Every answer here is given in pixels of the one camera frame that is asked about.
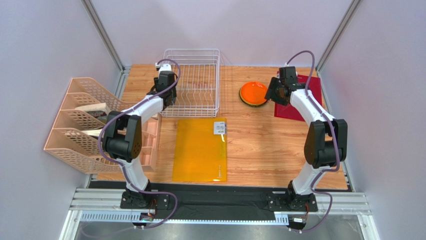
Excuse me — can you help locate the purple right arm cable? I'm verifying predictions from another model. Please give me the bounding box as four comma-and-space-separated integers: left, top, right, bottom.
286, 50, 342, 233

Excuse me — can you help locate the book in file rack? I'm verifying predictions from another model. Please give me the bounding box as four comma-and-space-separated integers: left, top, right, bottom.
81, 128, 103, 138
75, 102, 111, 122

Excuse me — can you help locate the beige compartment desk organizer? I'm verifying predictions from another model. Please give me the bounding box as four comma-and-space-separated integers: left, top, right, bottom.
138, 113, 162, 173

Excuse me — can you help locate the orange plate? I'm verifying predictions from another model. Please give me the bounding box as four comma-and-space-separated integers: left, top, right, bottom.
238, 81, 268, 104

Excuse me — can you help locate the orange translucent folder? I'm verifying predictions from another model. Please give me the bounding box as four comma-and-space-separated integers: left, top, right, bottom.
172, 117, 228, 182

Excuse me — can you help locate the beige file organizer rack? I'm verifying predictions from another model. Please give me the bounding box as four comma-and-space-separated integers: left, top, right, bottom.
44, 77, 135, 174

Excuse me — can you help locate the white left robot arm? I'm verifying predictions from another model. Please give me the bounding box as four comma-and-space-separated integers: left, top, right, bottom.
99, 70, 180, 209

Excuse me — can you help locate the aluminium front rail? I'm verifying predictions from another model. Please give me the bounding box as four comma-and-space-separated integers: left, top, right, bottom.
60, 183, 379, 240

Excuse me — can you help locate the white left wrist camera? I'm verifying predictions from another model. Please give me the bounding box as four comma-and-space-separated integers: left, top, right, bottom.
155, 63, 172, 73

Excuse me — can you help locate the white wire dish rack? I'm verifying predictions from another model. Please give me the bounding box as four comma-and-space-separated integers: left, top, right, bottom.
160, 48, 221, 118

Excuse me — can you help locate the green plate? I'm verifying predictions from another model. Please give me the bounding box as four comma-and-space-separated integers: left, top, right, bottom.
241, 98, 268, 108

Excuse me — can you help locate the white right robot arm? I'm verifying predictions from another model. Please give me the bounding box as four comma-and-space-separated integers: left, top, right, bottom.
265, 66, 348, 211

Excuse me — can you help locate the red folder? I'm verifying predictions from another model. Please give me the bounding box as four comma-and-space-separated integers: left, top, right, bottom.
274, 76, 323, 122

